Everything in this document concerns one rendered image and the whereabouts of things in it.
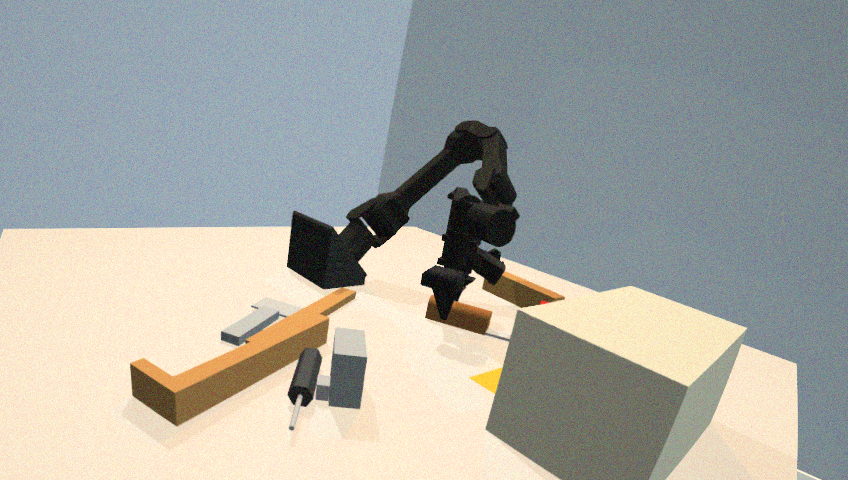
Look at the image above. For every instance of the black-handled tool with grey metal rod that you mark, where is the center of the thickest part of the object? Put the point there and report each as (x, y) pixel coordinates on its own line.
(303, 384)

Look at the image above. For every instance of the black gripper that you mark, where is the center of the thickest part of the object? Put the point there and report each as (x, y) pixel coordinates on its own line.
(449, 282)

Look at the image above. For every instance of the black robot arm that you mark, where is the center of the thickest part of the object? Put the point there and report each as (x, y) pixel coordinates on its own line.
(491, 220)

